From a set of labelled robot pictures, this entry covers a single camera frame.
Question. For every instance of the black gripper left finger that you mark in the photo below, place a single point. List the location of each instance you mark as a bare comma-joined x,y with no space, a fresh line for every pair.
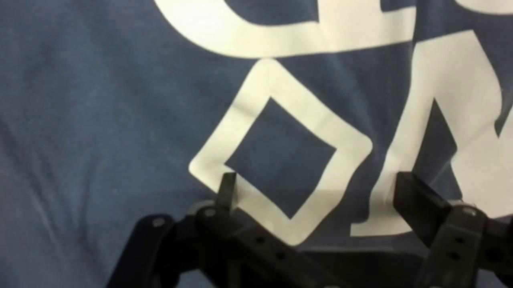
213,249

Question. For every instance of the blue printed t-shirt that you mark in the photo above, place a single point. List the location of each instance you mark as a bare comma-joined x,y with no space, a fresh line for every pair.
105,105

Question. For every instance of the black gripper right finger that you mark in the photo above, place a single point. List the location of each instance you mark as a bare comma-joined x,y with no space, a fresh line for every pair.
469,245

